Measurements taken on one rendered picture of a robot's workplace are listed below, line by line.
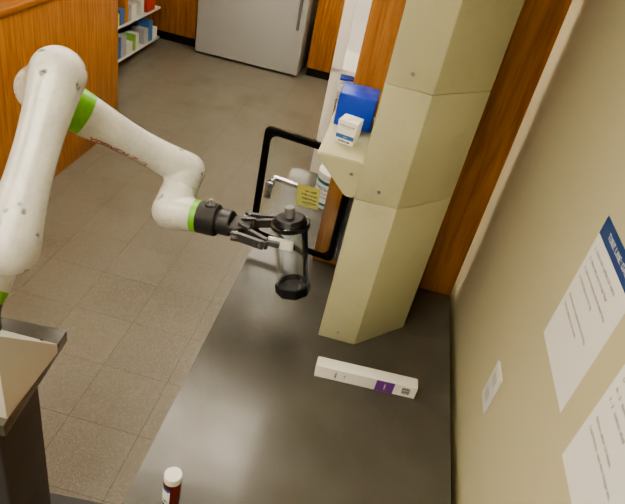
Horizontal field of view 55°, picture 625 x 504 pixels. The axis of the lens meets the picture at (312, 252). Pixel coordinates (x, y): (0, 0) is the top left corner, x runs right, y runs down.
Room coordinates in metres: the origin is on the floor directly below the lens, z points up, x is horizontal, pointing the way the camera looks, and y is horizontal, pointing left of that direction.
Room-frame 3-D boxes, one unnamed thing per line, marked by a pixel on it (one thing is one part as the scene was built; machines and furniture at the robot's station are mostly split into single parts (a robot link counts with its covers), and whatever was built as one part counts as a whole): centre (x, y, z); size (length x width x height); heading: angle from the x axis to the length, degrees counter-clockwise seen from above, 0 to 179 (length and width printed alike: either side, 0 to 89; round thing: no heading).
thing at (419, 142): (1.47, -0.21, 1.32); 0.32 x 0.25 x 0.77; 176
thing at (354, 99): (1.56, -0.03, 1.55); 0.10 x 0.10 x 0.09; 86
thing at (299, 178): (1.66, 0.07, 1.19); 0.30 x 0.01 x 0.40; 79
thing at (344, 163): (1.48, -0.03, 1.46); 0.32 x 0.11 x 0.10; 176
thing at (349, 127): (1.43, -0.02, 1.54); 0.05 x 0.05 x 0.06; 74
